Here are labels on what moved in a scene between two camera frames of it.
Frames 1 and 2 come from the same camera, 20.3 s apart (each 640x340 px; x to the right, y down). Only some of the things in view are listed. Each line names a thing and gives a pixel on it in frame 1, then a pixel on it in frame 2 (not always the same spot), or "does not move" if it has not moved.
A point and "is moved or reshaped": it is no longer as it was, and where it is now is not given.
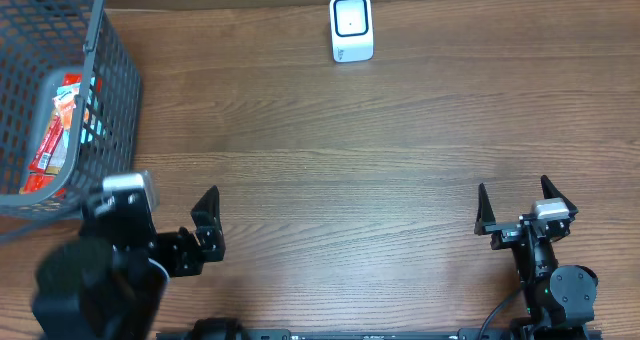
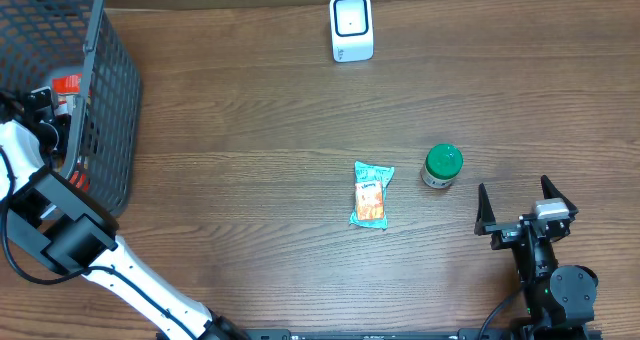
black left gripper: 198,242 → 38,100
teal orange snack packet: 65,98 → 370,184
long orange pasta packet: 41,183 is moved or reshaped
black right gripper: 523,228 does not move
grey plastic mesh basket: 33,69 does not move
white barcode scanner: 352,27 does not move
